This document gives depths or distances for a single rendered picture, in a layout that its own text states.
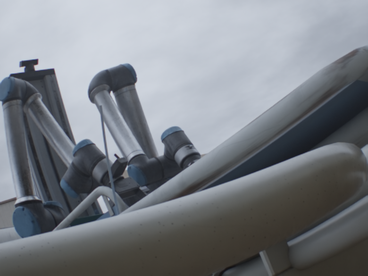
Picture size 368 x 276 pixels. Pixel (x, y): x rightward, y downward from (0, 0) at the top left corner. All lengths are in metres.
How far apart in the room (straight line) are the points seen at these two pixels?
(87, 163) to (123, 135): 0.48
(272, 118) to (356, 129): 0.10
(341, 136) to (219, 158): 0.13
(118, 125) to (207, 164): 1.89
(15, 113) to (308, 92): 1.84
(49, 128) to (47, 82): 0.64
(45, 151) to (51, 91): 0.34
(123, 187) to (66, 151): 0.38
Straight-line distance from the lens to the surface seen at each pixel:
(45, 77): 2.81
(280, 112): 0.43
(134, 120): 2.56
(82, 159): 1.90
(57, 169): 2.61
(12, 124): 2.16
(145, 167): 2.23
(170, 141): 2.19
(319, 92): 0.41
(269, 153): 0.55
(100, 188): 1.33
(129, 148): 2.30
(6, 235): 9.33
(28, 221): 2.04
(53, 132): 2.17
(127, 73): 2.61
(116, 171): 1.83
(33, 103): 2.27
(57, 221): 2.17
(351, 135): 0.50
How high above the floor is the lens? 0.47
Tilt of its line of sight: 14 degrees up
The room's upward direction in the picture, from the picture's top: 24 degrees counter-clockwise
